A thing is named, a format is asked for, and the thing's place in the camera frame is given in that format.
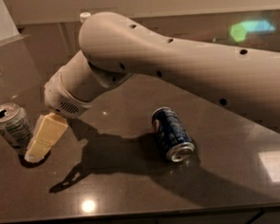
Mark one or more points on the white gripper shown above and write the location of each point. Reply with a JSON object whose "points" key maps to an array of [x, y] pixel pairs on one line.
{"points": [[59, 97]]}

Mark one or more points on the blue Pepsi soda can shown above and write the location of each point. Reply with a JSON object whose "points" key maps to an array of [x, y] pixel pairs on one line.
{"points": [[174, 143]]}

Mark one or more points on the clear plastic water bottle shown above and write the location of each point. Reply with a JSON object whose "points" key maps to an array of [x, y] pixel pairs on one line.
{"points": [[83, 16]]}

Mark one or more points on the silver 7up soda can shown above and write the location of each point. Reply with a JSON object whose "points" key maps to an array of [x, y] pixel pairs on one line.
{"points": [[15, 127]]}

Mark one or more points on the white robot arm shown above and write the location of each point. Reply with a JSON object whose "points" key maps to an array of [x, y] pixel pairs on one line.
{"points": [[114, 47]]}

